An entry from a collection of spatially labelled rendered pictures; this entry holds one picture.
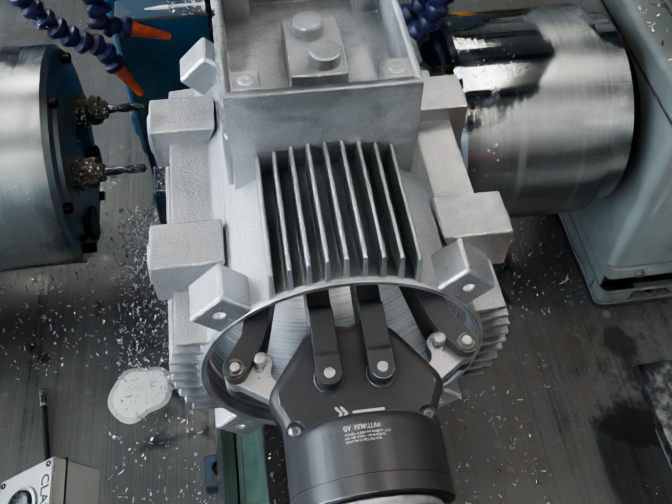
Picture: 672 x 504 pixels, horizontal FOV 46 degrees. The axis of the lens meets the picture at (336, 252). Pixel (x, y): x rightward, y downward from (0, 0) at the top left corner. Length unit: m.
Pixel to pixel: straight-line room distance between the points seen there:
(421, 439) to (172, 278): 0.16
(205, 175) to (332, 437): 0.19
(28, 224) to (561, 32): 0.60
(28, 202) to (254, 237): 0.48
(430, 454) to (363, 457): 0.03
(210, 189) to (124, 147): 0.85
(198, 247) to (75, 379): 0.67
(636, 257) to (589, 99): 0.26
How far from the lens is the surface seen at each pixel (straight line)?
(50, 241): 0.89
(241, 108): 0.40
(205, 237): 0.42
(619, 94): 0.92
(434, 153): 0.48
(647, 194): 0.98
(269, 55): 0.46
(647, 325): 1.15
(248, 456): 0.85
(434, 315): 0.40
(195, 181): 0.46
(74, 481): 0.71
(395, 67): 0.41
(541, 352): 1.08
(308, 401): 0.38
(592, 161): 0.91
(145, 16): 0.96
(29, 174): 0.85
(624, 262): 1.08
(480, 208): 0.44
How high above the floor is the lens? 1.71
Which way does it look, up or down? 53 degrees down
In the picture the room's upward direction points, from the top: 1 degrees clockwise
